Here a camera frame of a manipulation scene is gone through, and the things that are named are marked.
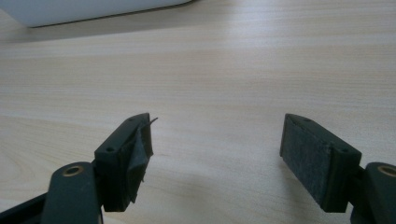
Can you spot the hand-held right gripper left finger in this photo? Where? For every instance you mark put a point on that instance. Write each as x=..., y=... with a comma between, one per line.
x=121, y=161

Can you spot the white container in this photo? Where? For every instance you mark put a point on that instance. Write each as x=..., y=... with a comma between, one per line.
x=87, y=11

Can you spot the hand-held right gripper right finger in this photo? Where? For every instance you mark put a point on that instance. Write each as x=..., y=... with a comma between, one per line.
x=314, y=158

